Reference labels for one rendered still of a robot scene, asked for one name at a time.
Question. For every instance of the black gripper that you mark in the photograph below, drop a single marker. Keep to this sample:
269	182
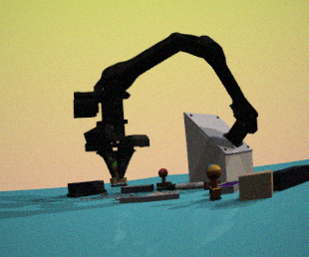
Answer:
125	146

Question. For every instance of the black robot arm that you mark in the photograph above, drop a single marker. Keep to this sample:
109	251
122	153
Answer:
110	90

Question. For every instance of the rubber stamp with red knob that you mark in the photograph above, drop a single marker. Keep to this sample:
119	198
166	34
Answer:
163	174

